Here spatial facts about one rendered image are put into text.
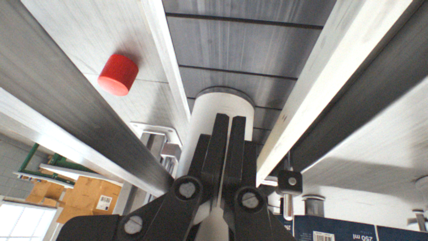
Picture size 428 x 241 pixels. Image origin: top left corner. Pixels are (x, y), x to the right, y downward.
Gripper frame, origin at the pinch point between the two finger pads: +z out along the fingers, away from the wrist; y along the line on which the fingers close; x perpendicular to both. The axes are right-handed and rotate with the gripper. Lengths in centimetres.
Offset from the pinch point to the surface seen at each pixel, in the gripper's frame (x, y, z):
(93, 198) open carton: -146, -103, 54
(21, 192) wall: -474, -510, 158
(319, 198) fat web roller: -29.3, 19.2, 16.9
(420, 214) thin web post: -29, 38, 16
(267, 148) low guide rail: -4.7, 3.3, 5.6
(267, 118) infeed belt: -3.4, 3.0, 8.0
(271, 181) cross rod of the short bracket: -15.0, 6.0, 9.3
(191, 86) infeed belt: -0.2, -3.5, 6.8
